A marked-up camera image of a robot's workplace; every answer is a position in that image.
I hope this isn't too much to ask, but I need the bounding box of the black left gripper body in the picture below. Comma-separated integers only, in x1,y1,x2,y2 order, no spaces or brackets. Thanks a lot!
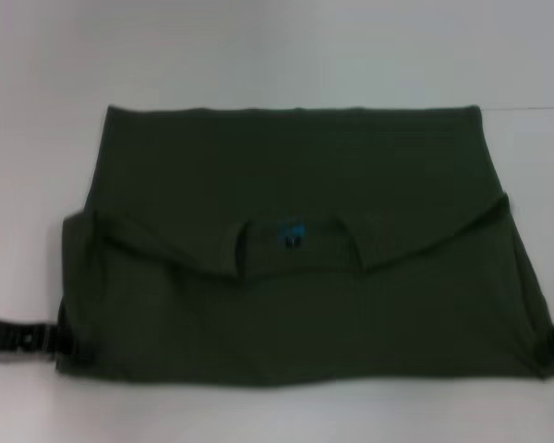
0,313,60,361

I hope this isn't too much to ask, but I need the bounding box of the dark green printed t-shirt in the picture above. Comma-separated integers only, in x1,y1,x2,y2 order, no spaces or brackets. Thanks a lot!
54,103,554,383

